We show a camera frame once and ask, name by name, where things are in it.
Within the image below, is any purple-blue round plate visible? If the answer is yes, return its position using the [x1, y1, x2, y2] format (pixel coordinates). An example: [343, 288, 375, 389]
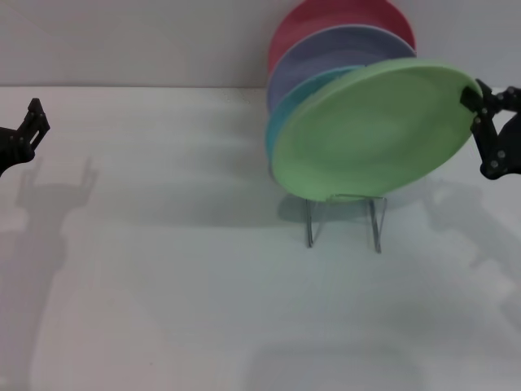
[266, 24, 418, 112]

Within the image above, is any teal round plate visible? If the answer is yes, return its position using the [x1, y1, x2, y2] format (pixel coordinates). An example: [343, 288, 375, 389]
[265, 64, 367, 165]

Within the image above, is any green round plate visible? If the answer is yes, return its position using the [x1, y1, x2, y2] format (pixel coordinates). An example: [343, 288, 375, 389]
[270, 57, 484, 203]

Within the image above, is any red round plate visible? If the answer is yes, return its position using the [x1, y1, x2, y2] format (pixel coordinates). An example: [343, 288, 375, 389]
[267, 0, 417, 77]

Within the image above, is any chrome wire plate rack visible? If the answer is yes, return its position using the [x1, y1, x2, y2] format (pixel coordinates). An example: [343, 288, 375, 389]
[303, 191, 387, 254]

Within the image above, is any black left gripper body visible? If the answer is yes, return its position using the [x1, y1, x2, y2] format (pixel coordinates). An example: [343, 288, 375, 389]
[0, 125, 35, 178]

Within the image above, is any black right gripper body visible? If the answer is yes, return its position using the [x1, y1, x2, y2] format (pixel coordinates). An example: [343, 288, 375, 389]
[497, 114, 521, 166]

